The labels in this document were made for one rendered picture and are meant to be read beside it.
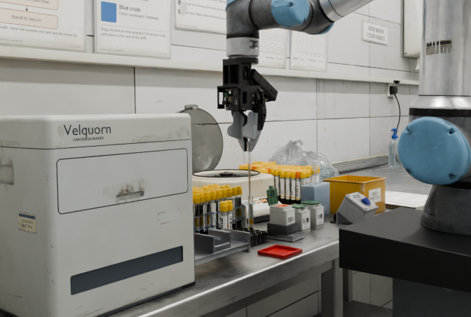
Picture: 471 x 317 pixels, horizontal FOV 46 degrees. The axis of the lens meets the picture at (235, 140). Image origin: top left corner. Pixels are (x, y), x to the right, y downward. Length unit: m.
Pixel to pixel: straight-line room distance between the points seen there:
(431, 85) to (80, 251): 0.63
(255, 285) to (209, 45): 1.08
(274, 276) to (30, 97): 0.78
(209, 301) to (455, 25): 0.62
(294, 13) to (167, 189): 0.47
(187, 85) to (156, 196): 0.99
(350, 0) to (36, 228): 0.79
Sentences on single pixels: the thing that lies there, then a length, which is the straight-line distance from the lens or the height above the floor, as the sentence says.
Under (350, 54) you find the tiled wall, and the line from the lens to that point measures 2.79.
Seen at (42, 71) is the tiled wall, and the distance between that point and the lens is 1.53.
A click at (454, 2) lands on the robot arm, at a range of 1.01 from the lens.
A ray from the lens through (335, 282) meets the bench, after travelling 1.37.
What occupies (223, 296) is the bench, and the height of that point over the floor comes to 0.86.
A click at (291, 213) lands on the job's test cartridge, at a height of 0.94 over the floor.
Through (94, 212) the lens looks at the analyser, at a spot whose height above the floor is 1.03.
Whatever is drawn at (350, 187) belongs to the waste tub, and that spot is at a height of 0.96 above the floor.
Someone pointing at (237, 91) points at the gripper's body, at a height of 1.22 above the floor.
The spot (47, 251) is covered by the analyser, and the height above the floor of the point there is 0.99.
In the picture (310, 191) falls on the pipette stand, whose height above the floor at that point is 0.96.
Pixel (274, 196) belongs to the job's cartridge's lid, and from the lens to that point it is 1.34.
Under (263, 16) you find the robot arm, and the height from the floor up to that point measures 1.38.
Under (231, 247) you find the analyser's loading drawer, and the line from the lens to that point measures 1.08.
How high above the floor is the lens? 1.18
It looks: 3 degrees down
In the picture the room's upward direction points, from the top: 1 degrees counter-clockwise
